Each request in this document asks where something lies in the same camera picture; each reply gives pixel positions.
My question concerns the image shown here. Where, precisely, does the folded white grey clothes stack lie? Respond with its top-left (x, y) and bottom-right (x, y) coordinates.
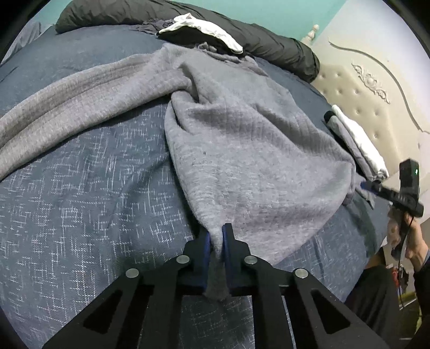
top-left (324, 105), bottom-right (389, 180)

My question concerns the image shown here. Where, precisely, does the blue patterned bed sheet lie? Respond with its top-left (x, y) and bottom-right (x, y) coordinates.
top-left (1, 26), bottom-right (388, 348)

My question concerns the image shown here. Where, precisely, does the light grey blanket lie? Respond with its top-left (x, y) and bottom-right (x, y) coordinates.
top-left (1, 20), bottom-right (54, 65)

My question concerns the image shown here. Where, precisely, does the grey quilted sweater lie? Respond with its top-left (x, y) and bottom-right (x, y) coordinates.
top-left (1, 43), bottom-right (375, 300)

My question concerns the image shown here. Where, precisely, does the white black garment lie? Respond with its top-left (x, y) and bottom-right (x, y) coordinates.
top-left (157, 13), bottom-right (244, 55)

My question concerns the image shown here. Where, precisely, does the cream tufted headboard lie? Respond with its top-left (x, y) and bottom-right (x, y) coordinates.
top-left (301, 26), bottom-right (429, 196)

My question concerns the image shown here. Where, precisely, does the dark grey rolled duvet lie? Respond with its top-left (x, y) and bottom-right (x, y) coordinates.
top-left (55, 1), bottom-right (320, 83)

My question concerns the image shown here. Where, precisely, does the dark grey crumpled garment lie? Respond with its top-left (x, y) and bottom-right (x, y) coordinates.
top-left (130, 19), bottom-right (174, 35)

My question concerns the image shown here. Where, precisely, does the person's right hand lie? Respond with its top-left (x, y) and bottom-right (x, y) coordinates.
top-left (404, 213), bottom-right (429, 272)

